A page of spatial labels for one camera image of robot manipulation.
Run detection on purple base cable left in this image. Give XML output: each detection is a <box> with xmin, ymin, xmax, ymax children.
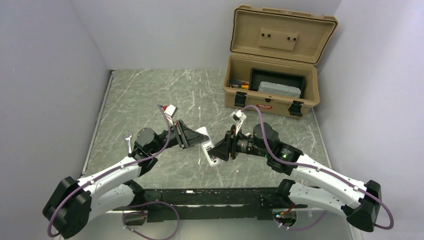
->
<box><xmin>121</xmin><ymin>201</ymin><xmax>181</xmax><ymax>240</ymax></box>

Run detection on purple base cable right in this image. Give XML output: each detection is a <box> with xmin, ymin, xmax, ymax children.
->
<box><xmin>276</xmin><ymin>211</ymin><xmax>327</xmax><ymax>232</ymax></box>

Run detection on screwdrivers in toolbox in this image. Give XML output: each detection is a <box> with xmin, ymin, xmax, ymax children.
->
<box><xmin>229</xmin><ymin>79</ymin><xmax>249</xmax><ymax>90</ymax></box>

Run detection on silver wrench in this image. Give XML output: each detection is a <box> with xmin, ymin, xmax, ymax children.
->
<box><xmin>122</xmin><ymin>131</ymin><xmax>133</xmax><ymax>155</ymax></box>

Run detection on black toolbox tray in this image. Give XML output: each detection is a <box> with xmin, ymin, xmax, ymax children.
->
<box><xmin>249</xmin><ymin>68</ymin><xmax>306</xmax><ymax>98</ymax></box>

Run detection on white remote control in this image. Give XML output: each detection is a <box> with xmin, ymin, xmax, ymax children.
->
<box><xmin>196</xmin><ymin>126</ymin><xmax>222</xmax><ymax>167</ymax></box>

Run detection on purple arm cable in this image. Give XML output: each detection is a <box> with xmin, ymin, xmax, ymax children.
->
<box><xmin>47</xmin><ymin>104</ymin><xmax>172</xmax><ymax>238</ymax></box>
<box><xmin>241</xmin><ymin>105</ymin><xmax>395</xmax><ymax>230</ymax></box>

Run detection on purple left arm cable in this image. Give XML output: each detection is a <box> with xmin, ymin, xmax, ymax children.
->
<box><xmin>47</xmin><ymin>104</ymin><xmax>172</xmax><ymax>238</ymax></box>

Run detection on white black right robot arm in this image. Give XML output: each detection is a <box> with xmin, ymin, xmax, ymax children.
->
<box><xmin>207</xmin><ymin>123</ymin><xmax>382</xmax><ymax>232</ymax></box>

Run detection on tan plastic toolbox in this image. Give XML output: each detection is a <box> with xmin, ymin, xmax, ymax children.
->
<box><xmin>222</xmin><ymin>5</ymin><xmax>339</xmax><ymax>119</ymax></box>

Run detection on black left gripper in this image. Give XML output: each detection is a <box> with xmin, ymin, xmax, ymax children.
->
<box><xmin>149</xmin><ymin>119</ymin><xmax>209</xmax><ymax>155</ymax></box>

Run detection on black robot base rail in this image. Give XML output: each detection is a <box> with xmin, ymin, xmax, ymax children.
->
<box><xmin>127</xmin><ymin>187</ymin><xmax>306</xmax><ymax>223</ymax></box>

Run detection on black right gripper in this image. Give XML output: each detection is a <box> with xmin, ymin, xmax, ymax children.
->
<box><xmin>208</xmin><ymin>125</ymin><xmax>270</xmax><ymax>161</ymax></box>

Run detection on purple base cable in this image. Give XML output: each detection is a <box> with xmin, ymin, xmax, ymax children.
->
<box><xmin>276</xmin><ymin>211</ymin><xmax>327</xmax><ymax>232</ymax></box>
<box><xmin>121</xmin><ymin>201</ymin><xmax>181</xmax><ymax>240</ymax></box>

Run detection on grey plastic case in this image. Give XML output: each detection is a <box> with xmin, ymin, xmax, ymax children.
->
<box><xmin>257</xmin><ymin>81</ymin><xmax>302</xmax><ymax>98</ymax></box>

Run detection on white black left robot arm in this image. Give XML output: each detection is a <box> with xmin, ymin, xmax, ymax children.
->
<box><xmin>42</xmin><ymin>119</ymin><xmax>211</xmax><ymax>239</ymax></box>

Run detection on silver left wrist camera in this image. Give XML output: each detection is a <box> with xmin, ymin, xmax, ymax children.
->
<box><xmin>163</xmin><ymin>104</ymin><xmax>178</xmax><ymax>125</ymax></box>

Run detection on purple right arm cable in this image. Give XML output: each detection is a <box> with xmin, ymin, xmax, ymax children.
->
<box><xmin>241</xmin><ymin>105</ymin><xmax>395</xmax><ymax>230</ymax></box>

